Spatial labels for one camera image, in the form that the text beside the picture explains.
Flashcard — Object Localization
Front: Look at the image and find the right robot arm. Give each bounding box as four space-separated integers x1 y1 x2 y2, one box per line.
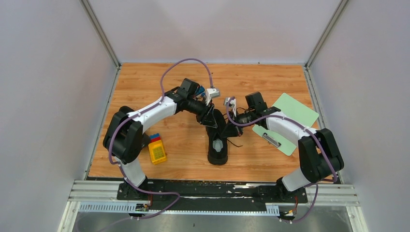
224 92 344 202

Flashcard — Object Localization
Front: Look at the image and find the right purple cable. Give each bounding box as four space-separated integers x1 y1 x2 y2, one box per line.
225 96 338 193

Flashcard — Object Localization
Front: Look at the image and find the yellow toy block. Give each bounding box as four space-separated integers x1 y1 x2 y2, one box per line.
148 133 167 165

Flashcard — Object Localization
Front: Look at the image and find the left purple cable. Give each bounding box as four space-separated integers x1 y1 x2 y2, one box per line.
108 58 215 197

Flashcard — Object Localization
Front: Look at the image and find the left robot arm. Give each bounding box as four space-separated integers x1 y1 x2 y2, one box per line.
103 78 220 200

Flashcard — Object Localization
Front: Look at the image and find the purple cable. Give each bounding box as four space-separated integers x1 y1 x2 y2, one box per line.
108 58 215 197
225 96 338 193

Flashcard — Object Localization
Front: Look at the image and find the green clipboard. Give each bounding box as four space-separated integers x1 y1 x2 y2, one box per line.
252 93 319 156

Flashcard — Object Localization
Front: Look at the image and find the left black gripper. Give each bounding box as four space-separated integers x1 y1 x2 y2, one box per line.
186 97 218 129

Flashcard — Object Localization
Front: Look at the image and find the toy brick car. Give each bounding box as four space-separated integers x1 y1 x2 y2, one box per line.
195 86 205 97

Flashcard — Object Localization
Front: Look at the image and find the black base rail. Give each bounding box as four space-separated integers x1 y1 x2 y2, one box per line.
117 179 308 211

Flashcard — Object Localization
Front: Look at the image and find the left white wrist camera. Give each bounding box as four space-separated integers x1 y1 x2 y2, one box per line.
205 88 220 105

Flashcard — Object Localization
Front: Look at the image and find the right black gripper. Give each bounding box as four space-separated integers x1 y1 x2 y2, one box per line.
220 109 255 138

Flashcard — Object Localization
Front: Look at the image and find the white cable duct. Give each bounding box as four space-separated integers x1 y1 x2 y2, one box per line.
78 202 280 216

